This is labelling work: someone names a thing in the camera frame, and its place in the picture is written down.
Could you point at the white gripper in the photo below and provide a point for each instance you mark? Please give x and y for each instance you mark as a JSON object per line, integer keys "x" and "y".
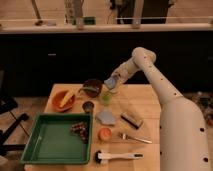
{"x": 121, "y": 75}

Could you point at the blue sponge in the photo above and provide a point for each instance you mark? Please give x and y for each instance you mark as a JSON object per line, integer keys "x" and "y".
{"x": 111, "y": 82}

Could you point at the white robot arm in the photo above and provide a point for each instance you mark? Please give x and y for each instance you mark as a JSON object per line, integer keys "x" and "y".
{"x": 183, "y": 138}

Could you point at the white paper cup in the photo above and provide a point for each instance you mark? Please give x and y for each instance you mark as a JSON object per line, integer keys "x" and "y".
{"x": 114, "y": 90}

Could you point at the small dark metal cup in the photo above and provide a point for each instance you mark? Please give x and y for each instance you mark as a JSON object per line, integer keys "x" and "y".
{"x": 88, "y": 107}

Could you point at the dark brown bowl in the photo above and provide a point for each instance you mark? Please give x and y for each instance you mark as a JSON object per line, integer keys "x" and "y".
{"x": 97, "y": 84}

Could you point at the green spoon in bowl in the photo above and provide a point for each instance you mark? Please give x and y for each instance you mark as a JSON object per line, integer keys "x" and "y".
{"x": 92, "y": 89}

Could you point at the light blue cloth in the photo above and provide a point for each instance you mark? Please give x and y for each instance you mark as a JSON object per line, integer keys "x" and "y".
{"x": 105, "y": 117}

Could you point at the yellow banana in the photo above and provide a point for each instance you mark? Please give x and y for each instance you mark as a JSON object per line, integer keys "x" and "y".
{"x": 66, "y": 98}

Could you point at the silver fork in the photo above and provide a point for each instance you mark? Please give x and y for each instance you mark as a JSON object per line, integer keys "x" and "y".
{"x": 128, "y": 137}

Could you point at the orange round fruit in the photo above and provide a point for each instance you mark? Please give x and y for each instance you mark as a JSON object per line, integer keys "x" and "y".
{"x": 104, "y": 134}

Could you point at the orange bowl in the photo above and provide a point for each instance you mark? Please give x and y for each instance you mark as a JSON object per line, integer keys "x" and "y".
{"x": 57, "y": 99}

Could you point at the dark grape bunch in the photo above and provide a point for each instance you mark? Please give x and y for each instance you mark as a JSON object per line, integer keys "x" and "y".
{"x": 81, "y": 129}

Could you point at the green plastic tray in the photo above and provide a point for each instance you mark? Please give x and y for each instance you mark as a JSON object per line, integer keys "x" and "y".
{"x": 52, "y": 141}

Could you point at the white handled dish brush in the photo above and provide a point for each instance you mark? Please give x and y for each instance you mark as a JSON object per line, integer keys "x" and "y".
{"x": 102, "y": 157}

